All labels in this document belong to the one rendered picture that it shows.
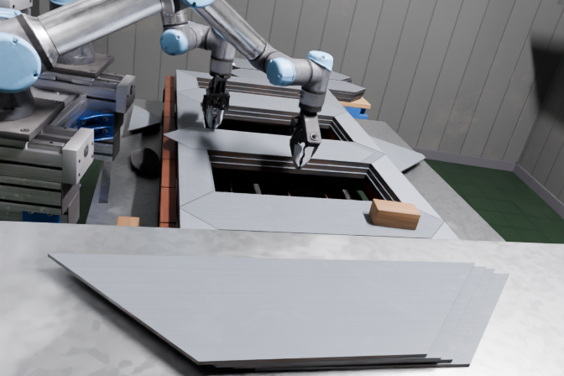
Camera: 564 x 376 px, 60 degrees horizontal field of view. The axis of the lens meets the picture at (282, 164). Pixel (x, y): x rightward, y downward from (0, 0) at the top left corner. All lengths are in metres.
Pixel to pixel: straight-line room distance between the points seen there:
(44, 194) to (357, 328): 0.85
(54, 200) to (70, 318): 0.64
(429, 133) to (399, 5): 1.11
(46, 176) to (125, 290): 0.64
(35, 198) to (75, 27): 0.43
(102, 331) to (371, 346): 0.33
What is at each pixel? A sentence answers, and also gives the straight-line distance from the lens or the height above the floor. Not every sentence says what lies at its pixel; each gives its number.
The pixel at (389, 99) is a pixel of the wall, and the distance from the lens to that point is 4.18.
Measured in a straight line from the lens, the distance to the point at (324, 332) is 0.66.
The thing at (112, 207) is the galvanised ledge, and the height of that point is 0.68.
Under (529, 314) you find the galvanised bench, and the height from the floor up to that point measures 1.05.
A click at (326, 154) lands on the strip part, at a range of 1.70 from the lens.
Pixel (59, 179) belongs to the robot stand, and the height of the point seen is 0.91.
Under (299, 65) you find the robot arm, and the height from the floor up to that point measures 1.20.
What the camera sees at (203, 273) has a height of 1.07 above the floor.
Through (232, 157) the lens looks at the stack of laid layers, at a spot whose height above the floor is 0.85.
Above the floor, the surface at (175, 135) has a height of 0.87.
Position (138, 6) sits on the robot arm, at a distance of 1.12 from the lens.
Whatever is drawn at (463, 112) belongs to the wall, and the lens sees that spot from 4.42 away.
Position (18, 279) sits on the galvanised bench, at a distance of 0.75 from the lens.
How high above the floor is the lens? 1.51
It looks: 25 degrees down
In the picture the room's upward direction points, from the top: 11 degrees clockwise
